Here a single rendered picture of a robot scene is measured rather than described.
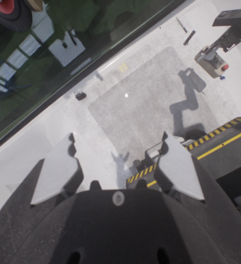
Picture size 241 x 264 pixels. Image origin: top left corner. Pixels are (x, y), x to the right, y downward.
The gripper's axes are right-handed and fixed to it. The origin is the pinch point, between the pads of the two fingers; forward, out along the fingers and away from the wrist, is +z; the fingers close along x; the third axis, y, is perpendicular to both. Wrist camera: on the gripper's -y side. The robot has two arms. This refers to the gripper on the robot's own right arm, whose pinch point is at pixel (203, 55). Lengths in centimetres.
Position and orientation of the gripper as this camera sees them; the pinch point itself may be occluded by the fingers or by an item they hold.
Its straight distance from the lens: 88.7
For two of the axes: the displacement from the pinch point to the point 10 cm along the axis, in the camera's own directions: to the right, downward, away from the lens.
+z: 0.4, -0.9, 9.9
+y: 7.4, 6.7, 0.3
